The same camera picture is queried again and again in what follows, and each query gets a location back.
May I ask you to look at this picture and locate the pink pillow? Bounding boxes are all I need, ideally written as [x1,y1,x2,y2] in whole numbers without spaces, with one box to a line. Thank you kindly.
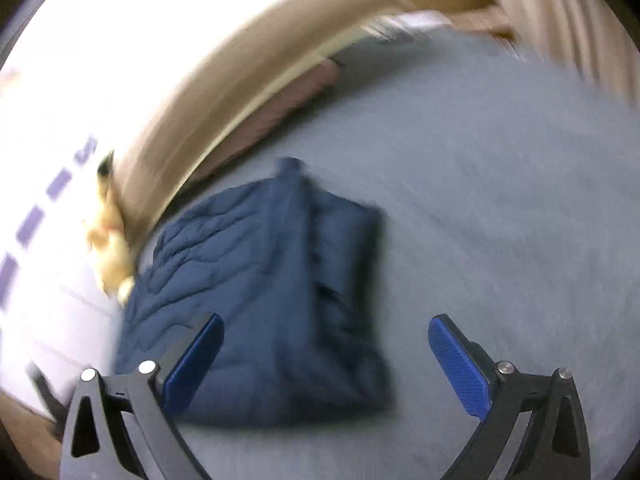
[183,58,340,188]

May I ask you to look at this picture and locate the white wardrobe purple handles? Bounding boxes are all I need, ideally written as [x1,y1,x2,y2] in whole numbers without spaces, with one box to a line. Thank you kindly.
[0,69,132,411]

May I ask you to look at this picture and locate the yellow Pikachu plush toy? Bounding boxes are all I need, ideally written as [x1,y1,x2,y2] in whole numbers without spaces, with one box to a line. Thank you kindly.
[86,152,134,308]

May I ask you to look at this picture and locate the navy blue quilted jacket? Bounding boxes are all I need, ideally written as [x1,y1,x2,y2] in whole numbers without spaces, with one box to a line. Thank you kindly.
[115,158,392,428]

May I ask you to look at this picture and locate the beige pink curtain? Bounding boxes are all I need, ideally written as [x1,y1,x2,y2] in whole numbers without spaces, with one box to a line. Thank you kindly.
[497,0,639,108]

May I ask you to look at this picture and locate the grey blue bed sheet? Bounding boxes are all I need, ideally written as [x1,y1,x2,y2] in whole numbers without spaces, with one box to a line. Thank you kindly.
[112,29,640,480]

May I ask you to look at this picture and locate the wooden bedside cabinet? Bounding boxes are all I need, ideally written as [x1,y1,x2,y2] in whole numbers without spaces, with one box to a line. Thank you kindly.
[409,0,516,41]

